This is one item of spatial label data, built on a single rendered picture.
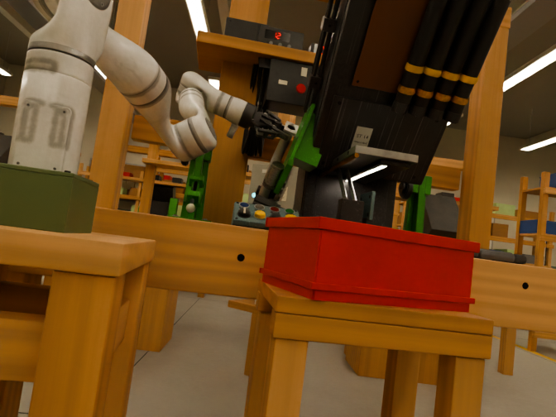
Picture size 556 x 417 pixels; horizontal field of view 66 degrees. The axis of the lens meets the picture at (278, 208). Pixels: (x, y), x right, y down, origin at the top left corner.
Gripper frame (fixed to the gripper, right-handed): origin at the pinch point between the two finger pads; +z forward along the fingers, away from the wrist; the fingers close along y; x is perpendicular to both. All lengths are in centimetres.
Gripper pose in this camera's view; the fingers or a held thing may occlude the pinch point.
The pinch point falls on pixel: (285, 132)
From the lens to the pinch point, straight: 133.1
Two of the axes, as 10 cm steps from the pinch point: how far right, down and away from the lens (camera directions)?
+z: 9.1, 3.9, 1.0
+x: -3.6, 6.8, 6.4
